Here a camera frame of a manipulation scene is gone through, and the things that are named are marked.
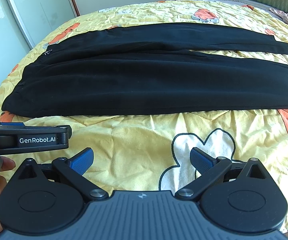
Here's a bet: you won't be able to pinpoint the black pants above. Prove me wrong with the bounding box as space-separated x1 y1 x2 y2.
2 23 288 118

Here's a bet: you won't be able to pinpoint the yellow carrot-print bed quilt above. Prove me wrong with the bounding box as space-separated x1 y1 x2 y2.
0 0 288 233

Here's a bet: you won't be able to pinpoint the white sliding wardrobe door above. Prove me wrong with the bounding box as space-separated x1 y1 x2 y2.
7 0 79 48

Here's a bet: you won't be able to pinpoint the pink crumpled cloth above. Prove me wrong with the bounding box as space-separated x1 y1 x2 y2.
269 8 288 25

